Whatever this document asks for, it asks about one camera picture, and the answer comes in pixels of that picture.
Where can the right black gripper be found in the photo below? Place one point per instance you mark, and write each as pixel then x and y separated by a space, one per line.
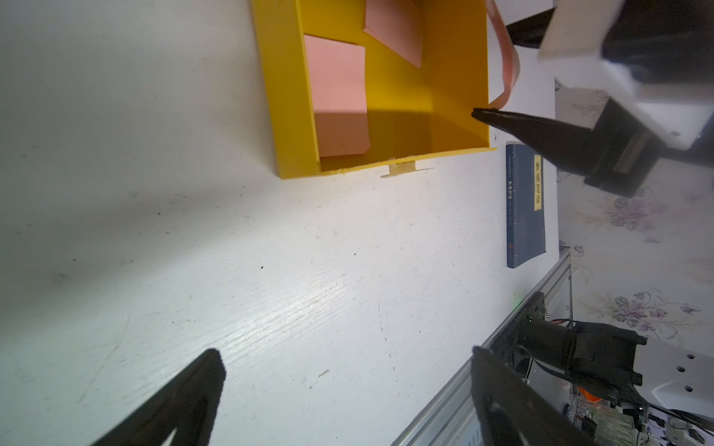
pixel 617 156

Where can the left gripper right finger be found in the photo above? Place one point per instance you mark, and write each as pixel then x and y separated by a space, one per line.
pixel 510 413

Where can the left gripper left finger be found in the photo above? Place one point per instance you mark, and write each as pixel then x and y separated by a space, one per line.
pixel 183 411

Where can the yellow plastic drawer cabinet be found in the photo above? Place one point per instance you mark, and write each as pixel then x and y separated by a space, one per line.
pixel 413 113

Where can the pink sticky pad large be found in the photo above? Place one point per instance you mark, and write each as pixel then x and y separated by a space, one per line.
pixel 337 73

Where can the dark blue book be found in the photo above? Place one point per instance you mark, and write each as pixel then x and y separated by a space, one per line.
pixel 526 233

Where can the aluminium mounting rail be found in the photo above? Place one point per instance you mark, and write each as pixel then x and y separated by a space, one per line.
pixel 450 418

